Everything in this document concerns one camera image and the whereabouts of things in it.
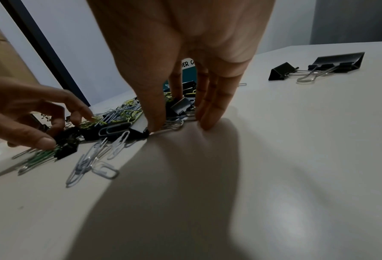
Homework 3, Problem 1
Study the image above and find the brown cardboard box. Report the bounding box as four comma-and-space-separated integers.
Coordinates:
0, 10, 41, 84

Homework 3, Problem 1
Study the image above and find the teal divided organizer box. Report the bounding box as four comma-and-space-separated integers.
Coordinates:
163, 58, 199, 93

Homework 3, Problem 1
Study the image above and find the single black binder clip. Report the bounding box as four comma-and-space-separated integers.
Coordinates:
296, 51, 366, 83
268, 62, 303, 81

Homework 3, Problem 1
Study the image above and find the person's right hand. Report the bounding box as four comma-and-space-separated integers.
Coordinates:
86, 0, 277, 133

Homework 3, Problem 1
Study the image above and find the person's left hand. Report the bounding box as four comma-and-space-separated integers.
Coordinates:
0, 76, 96, 150

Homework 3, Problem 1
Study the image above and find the pile of coloured paper clips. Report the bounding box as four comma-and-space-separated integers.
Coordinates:
11, 82, 248, 188

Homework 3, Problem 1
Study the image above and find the group of black binder clips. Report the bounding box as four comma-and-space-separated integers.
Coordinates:
30, 81, 198, 161

